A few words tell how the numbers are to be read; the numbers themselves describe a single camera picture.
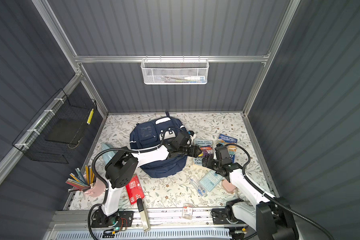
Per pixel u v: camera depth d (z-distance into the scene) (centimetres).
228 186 80
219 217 73
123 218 72
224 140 101
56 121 75
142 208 73
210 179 85
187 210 74
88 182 79
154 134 102
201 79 91
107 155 91
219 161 67
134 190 82
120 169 53
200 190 81
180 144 73
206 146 99
